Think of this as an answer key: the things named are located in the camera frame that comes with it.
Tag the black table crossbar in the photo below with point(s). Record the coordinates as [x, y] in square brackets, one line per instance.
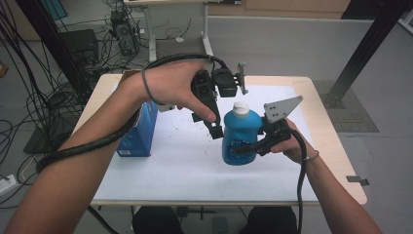
[201, 212]

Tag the white power strip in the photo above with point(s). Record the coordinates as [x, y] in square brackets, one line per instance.
[7, 185]

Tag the person's right hand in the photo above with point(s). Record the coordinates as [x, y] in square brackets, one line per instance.
[292, 151]

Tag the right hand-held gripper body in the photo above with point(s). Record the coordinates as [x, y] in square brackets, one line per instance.
[279, 110]

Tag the person's leg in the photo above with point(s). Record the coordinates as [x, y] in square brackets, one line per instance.
[156, 222]
[269, 222]

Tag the thin dark wristband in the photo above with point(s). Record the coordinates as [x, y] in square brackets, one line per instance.
[313, 158]
[146, 89]

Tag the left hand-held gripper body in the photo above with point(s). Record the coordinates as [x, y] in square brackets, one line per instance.
[224, 81]

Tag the black floor mat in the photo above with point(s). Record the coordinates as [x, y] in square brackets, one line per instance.
[39, 143]

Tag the black equipment case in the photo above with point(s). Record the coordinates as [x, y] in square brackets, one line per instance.
[79, 45]

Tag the black metal frame post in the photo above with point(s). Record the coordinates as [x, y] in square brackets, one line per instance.
[48, 39]
[370, 42]

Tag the black computer tower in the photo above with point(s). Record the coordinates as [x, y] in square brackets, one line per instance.
[125, 35]

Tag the person's left leg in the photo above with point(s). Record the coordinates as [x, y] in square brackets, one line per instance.
[156, 222]

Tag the person's right leg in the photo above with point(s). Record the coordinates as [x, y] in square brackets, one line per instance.
[269, 222]

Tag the white desk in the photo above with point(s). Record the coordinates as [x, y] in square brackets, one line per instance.
[205, 32]

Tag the white paper sheet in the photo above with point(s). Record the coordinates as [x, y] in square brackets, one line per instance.
[181, 175]

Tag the blue cardboard box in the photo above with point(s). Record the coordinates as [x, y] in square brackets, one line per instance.
[139, 136]

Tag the person's left hand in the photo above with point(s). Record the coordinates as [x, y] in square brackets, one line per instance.
[172, 84]

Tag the light wooden table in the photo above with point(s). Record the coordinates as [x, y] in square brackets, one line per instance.
[321, 130]

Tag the grey metal bracket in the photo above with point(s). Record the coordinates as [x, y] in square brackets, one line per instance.
[355, 179]

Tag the grey floor mat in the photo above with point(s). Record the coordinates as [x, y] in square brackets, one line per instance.
[354, 113]

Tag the blue bottle with white cap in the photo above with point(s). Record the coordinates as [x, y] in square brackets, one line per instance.
[240, 130]

